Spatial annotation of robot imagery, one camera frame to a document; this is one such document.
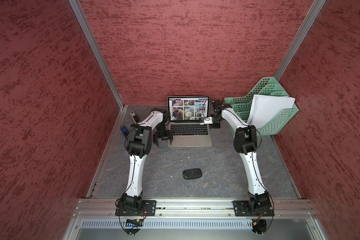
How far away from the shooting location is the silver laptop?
1.00m

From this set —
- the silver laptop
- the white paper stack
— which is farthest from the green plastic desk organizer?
the silver laptop

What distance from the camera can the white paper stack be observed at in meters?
0.90

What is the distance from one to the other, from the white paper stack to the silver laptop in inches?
12.3
